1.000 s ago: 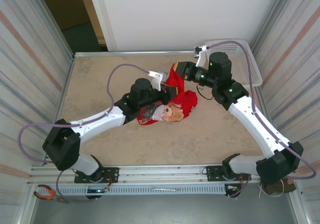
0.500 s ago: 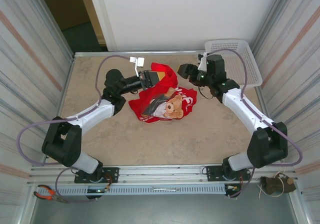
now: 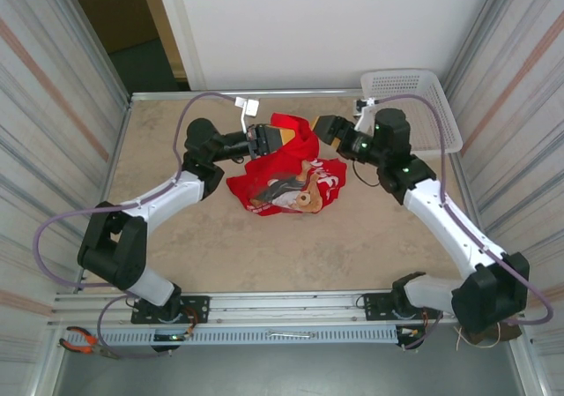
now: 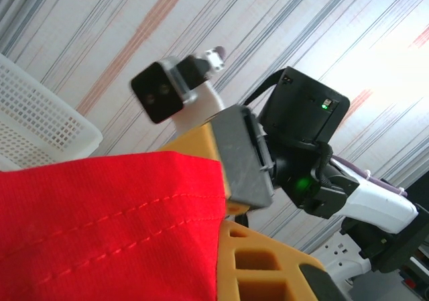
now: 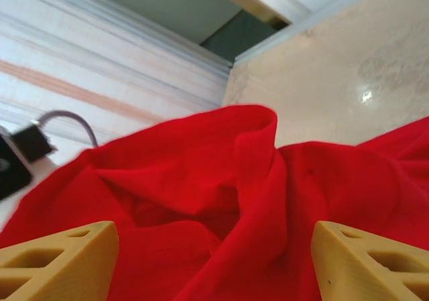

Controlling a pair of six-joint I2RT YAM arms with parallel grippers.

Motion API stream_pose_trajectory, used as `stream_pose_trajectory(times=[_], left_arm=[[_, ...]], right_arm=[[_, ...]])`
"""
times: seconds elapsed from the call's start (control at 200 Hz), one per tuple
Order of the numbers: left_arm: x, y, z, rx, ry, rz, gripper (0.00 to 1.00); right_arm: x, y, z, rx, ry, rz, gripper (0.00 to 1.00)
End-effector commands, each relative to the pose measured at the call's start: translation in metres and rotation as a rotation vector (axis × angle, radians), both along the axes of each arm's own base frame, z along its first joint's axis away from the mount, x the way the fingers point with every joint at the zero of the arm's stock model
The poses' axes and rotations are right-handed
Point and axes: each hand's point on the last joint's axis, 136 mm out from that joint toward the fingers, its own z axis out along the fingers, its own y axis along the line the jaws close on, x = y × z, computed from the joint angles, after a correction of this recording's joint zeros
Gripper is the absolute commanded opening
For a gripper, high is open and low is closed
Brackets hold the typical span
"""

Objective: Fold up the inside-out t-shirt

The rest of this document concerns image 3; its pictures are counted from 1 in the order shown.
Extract red t-shirt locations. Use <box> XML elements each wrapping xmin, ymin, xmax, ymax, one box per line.
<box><xmin>226</xmin><ymin>112</ymin><xmax>349</xmax><ymax>217</ymax></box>

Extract white plastic basket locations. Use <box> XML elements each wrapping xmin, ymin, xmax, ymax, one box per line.
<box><xmin>360</xmin><ymin>68</ymin><xmax>464</xmax><ymax>154</ymax></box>

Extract small metal wrench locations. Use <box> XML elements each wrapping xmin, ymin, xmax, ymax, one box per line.
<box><xmin>266</xmin><ymin>330</ymin><xmax>316</xmax><ymax>339</ymax></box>

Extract small circuit board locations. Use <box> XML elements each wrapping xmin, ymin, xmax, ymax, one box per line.
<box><xmin>152</xmin><ymin>332</ymin><xmax>195</xmax><ymax>343</ymax></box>
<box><xmin>396</xmin><ymin>325</ymin><xmax>427</xmax><ymax>351</ymax></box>

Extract brown cloth pouch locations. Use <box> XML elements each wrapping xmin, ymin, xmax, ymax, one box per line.
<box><xmin>457</xmin><ymin>320</ymin><xmax>523</xmax><ymax>348</ymax></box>

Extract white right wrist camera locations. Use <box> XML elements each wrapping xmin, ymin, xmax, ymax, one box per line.
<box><xmin>354</xmin><ymin>97</ymin><xmax>380</xmax><ymax>133</ymax></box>

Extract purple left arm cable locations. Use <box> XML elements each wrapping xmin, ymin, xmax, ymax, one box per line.
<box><xmin>33</xmin><ymin>91</ymin><xmax>241</xmax><ymax>361</ymax></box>

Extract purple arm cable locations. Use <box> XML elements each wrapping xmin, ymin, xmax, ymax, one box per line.
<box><xmin>374</xmin><ymin>93</ymin><xmax>555</xmax><ymax>351</ymax></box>
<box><xmin>33</xmin><ymin>91</ymin><xmax>241</xmax><ymax>361</ymax></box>

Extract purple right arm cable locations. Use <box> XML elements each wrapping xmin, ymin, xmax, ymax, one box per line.
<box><xmin>374</xmin><ymin>93</ymin><xmax>555</xmax><ymax>351</ymax></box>

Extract thin black wire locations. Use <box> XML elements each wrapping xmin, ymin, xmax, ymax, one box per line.
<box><xmin>352</xmin><ymin>160</ymin><xmax>383</xmax><ymax>189</ymax></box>

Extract wooden door frame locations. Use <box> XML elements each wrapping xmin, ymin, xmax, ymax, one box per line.
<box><xmin>135</xmin><ymin>0</ymin><xmax>191</xmax><ymax>92</ymax></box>

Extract aluminium enclosure post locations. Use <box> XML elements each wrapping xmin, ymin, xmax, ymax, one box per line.
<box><xmin>30</xmin><ymin>325</ymin><xmax>67</xmax><ymax>396</ymax></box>
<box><xmin>55</xmin><ymin>0</ymin><xmax>133</xmax><ymax>106</ymax></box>
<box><xmin>508</xmin><ymin>338</ymin><xmax>552</xmax><ymax>396</ymax></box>

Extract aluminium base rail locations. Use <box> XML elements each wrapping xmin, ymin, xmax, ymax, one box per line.
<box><xmin>52</xmin><ymin>288</ymin><xmax>521</xmax><ymax>327</ymax></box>

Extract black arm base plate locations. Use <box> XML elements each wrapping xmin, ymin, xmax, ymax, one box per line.
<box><xmin>361</xmin><ymin>292</ymin><xmax>444</xmax><ymax>323</ymax></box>
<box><xmin>130</xmin><ymin>295</ymin><xmax>211</xmax><ymax>325</ymax></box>

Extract grey slotted cable duct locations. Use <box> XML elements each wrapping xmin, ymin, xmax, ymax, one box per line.
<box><xmin>94</xmin><ymin>325</ymin><xmax>400</xmax><ymax>347</ymax></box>

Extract thin beige string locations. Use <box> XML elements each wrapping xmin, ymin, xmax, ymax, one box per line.
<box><xmin>456</xmin><ymin>325</ymin><xmax>502</xmax><ymax>350</ymax></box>

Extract orange handled pliers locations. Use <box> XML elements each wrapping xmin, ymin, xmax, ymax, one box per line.
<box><xmin>59</xmin><ymin>325</ymin><xmax>120</xmax><ymax>361</ymax></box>

